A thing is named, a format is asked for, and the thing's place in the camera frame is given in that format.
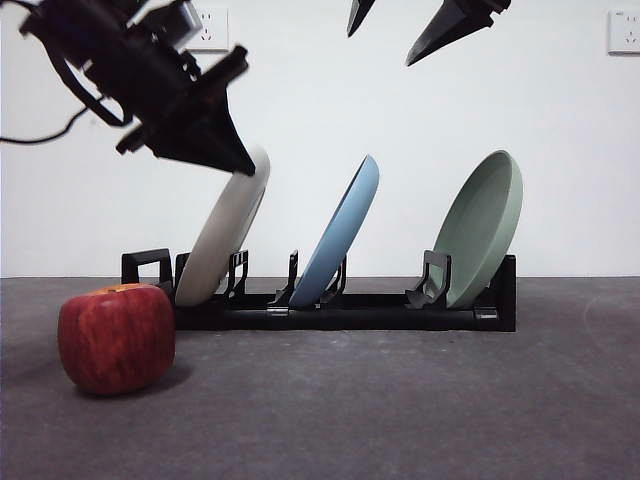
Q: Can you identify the cream yellow plate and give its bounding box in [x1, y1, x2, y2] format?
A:
[174, 144, 272, 307]

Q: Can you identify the red apple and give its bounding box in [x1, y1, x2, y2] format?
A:
[56, 282, 177, 398]

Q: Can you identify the blue plate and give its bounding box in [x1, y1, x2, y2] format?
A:
[289, 154, 381, 310]

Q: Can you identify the green plate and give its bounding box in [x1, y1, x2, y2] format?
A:
[431, 150, 525, 309]

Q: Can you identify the black plate rack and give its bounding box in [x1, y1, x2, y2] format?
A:
[121, 248, 518, 334]

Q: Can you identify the white wall socket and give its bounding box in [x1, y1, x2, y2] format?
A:
[187, 6, 230, 55]
[607, 9, 640, 57]

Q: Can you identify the pale grey left wrist camera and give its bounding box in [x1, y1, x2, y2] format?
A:
[166, 0, 202, 47]

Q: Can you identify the black cable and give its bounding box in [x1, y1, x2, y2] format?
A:
[0, 43, 127, 147]

